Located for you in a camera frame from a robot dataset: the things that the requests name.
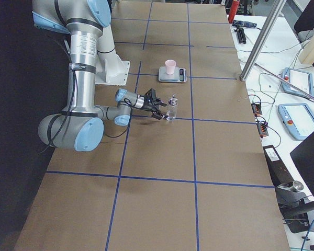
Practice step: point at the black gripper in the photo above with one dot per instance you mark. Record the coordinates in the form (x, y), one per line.
(147, 104)

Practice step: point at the clear glass sauce bottle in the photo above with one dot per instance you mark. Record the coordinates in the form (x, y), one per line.
(172, 108)

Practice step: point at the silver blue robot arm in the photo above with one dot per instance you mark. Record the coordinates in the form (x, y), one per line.
(80, 124)

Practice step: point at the silver digital kitchen scale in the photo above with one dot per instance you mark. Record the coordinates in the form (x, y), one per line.
(179, 75)

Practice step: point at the orange black connector board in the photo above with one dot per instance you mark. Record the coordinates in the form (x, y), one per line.
(256, 108)

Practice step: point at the black folded tripod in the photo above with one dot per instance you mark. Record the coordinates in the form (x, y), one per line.
(240, 35)

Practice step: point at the blue patterned cloth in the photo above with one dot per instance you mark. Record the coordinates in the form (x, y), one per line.
(246, 24)

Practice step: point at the red cylinder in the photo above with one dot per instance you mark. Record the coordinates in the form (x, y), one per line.
(233, 10)

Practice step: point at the black box white label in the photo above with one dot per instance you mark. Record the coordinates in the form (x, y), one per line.
(277, 169)

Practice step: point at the near blue teach pendant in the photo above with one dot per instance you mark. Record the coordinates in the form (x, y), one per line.
(298, 120)

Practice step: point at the blue teach pendant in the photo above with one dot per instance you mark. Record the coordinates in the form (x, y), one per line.
(301, 79)
(298, 120)

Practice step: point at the far blue teach pendant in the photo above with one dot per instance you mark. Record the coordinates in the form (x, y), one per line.
(301, 79)

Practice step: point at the black monitor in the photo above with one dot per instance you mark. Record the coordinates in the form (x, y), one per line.
(303, 158)

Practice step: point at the metal rod green tip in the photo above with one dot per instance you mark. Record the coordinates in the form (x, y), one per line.
(286, 82)

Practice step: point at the black clamp metal knob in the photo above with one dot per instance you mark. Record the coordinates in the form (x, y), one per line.
(295, 206)

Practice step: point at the black office chair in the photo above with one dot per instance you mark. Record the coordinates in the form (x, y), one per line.
(304, 26)

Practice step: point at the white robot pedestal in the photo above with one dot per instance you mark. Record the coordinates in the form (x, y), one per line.
(110, 68)

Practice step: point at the aluminium frame post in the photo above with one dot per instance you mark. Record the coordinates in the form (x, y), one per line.
(265, 31)

